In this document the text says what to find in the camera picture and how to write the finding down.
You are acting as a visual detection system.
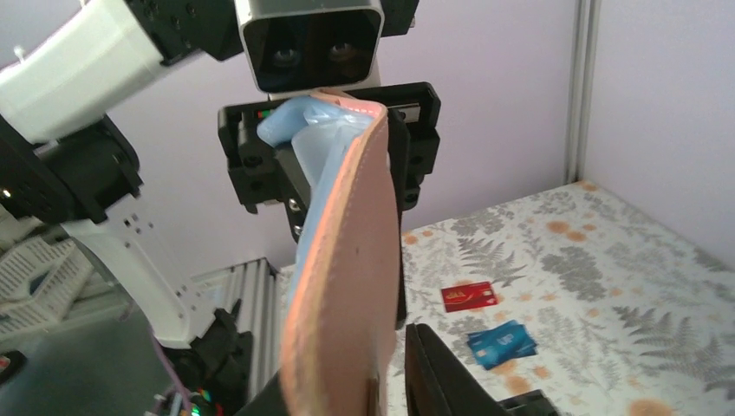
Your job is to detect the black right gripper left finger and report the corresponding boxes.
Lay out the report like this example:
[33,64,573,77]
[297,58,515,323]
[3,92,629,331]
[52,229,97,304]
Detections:
[235,372,288,416]

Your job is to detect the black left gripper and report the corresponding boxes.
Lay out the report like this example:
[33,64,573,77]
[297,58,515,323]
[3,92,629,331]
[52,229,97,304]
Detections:
[218,82,441,330]

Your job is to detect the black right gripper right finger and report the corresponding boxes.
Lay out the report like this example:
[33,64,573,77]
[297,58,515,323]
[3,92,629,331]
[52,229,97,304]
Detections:
[405,323,509,416]

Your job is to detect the blue credit card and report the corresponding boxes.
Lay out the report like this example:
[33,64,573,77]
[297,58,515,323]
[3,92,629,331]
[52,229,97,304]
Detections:
[467,324,532,372]
[465,320,538,363]

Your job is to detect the red VIP card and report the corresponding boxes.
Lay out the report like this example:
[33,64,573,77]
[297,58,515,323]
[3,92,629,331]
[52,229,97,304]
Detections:
[440,282,498,313]

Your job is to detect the black VIP card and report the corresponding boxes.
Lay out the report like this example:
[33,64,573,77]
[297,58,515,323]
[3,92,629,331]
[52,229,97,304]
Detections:
[499,390,559,416]

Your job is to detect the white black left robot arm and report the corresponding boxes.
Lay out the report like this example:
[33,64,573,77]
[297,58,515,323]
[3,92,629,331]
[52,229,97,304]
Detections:
[1,1,419,409]

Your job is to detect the floral patterned table mat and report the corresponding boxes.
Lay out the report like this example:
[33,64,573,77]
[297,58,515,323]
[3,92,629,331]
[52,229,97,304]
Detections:
[402,182,734,415]

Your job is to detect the black tape roll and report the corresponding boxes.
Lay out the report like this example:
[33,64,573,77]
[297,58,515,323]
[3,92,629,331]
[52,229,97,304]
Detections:
[0,350,28,385]

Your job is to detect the white perforated plastic basket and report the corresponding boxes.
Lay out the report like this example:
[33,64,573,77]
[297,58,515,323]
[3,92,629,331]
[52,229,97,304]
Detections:
[1,237,94,341]

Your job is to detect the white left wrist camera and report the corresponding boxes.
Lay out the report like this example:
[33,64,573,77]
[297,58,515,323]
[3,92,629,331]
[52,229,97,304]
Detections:
[235,0,384,94]

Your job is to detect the aluminium mounting rail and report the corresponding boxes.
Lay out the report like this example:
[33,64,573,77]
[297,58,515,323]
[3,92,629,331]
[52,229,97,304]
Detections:
[193,257,280,406]

